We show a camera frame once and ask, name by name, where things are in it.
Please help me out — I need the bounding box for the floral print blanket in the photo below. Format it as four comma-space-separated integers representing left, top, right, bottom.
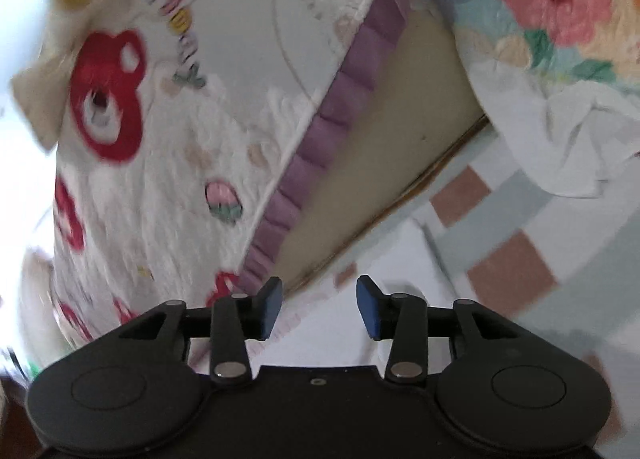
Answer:
420, 0, 640, 197

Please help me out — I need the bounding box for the cream fabric bow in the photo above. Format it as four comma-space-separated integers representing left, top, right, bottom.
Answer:
10, 0, 126, 152

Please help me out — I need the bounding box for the checkered round rug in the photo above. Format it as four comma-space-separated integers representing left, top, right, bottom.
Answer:
190, 119, 640, 459

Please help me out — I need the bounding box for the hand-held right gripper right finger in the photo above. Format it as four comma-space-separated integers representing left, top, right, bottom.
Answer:
356, 275, 522, 383

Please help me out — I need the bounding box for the white red bear print quilt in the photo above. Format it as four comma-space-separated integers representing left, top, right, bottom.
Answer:
10, 0, 441, 365

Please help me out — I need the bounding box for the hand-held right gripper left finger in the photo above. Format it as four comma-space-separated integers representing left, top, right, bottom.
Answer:
119, 276, 283, 384

